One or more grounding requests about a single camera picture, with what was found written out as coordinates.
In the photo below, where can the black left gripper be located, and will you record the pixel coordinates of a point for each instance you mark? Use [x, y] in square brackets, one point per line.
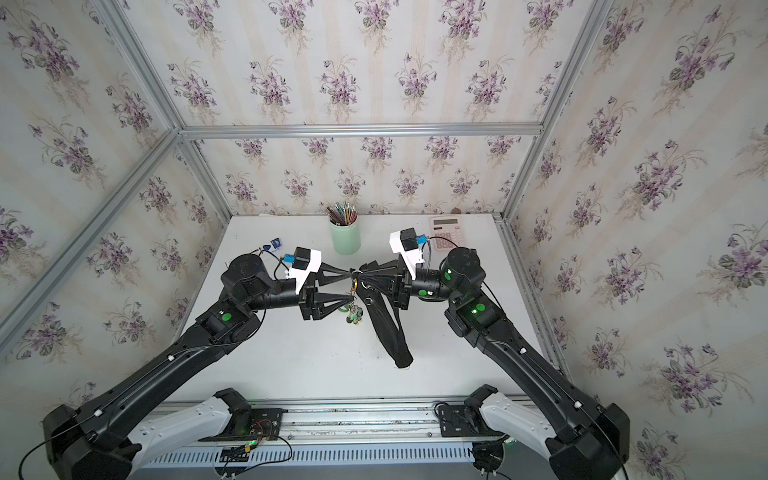
[310, 305]

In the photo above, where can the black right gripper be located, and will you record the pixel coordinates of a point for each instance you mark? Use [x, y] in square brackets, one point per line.
[401, 276]

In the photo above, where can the green carabiner key charm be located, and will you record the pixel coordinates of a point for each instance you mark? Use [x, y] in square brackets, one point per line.
[353, 313]

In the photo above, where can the black fabric shoulder bag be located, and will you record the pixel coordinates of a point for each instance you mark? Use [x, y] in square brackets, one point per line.
[388, 329]

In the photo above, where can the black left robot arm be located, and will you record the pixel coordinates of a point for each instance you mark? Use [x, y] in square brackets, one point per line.
[111, 436]

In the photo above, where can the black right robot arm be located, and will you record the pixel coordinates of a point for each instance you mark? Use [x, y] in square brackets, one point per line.
[580, 438]

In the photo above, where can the green pencil cup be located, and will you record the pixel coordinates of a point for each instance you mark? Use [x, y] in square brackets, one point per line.
[346, 238]

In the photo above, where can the white blue refill box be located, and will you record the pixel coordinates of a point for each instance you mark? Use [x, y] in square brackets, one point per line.
[273, 245]

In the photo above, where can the bundle of coloured pencils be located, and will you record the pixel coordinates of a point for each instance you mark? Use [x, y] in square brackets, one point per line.
[342, 214]

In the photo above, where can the pink calculator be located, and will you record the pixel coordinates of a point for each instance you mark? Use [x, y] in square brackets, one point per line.
[446, 232]

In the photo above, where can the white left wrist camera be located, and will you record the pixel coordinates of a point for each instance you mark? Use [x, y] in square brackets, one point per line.
[301, 264]

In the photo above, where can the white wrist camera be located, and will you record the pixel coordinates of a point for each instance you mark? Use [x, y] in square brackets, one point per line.
[408, 244]
[301, 264]

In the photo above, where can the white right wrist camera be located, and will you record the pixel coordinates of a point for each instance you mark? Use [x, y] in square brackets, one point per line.
[408, 244]

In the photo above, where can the aluminium mounting rail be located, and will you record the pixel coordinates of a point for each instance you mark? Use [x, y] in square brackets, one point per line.
[340, 422]

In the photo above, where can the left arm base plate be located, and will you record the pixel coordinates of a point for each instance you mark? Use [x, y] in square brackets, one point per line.
[256, 424]

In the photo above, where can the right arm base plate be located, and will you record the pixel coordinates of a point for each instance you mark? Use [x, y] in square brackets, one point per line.
[458, 420]

